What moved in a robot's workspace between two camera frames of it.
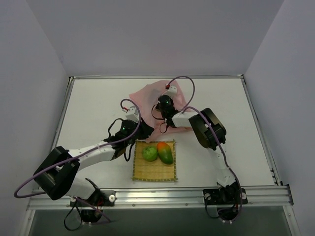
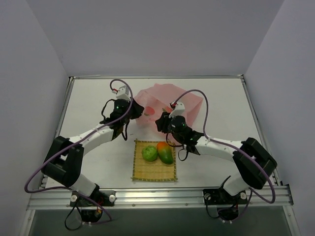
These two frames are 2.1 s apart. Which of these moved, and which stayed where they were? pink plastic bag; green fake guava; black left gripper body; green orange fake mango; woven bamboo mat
Moved: black left gripper body; pink plastic bag
Stayed: woven bamboo mat; green orange fake mango; green fake guava
